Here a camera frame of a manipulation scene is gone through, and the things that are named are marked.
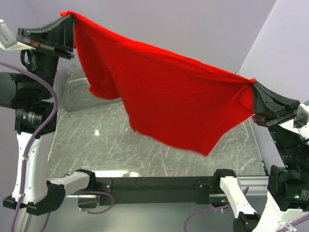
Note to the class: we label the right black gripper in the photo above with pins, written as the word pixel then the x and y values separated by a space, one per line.
pixel 270 106

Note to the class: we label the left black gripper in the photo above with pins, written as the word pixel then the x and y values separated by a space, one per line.
pixel 60 32

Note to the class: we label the red t shirt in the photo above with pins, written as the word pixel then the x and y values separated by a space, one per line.
pixel 177 100

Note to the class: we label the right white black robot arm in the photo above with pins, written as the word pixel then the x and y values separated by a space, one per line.
pixel 287 205

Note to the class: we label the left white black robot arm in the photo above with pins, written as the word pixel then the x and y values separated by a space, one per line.
pixel 28 90

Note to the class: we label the clear plastic storage bin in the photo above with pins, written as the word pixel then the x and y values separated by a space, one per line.
pixel 72 88

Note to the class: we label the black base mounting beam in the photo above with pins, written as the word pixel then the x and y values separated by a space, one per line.
pixel 186 189

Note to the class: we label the right aluminium side rail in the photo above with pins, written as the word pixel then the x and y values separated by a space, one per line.
pixel 260 155

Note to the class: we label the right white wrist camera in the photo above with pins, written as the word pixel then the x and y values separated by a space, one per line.
pixel 300 123

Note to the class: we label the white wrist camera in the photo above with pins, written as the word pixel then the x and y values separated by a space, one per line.
pixel 7 40
pixel 300 123

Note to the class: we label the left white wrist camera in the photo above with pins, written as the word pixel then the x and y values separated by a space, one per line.
pixel 7 40

